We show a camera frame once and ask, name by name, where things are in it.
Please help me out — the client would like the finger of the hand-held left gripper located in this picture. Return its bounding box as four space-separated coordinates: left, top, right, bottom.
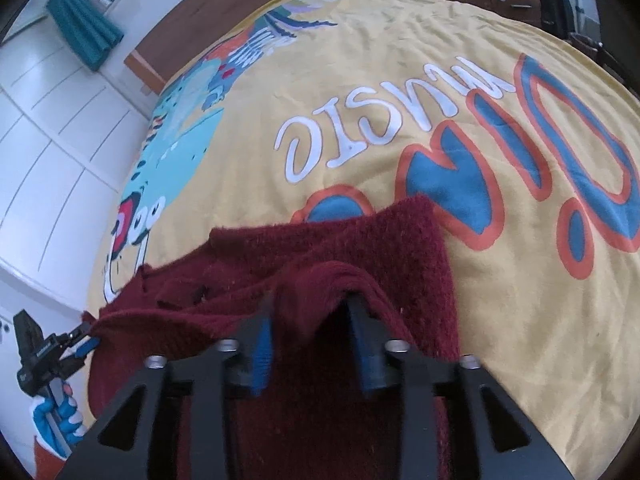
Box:
62 337 101 368
59 323 94 348

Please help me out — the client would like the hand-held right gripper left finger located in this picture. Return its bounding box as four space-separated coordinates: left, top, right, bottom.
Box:
57 295 275 480

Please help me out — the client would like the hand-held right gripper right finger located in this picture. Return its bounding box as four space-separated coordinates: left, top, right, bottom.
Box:
346 294 573 480

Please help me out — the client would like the maroon knitted sweater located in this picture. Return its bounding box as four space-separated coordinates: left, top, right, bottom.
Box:
82 194 463 480

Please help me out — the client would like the person's left forearm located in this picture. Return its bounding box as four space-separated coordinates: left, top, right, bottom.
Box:
31 432 68 480

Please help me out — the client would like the person's left hand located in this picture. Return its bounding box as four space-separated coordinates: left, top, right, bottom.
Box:
32 380 87 448

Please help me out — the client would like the white wardrobe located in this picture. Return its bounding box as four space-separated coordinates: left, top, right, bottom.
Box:
0 35 161 311

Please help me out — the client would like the yellow printed blanket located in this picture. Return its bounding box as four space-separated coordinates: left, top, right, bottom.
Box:
82 0 640 480

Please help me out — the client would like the teal curtain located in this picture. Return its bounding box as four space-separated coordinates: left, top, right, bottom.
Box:
46 0 125 72

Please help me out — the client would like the wooden headboard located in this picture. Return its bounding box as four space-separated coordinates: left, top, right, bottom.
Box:
124 0 366 96

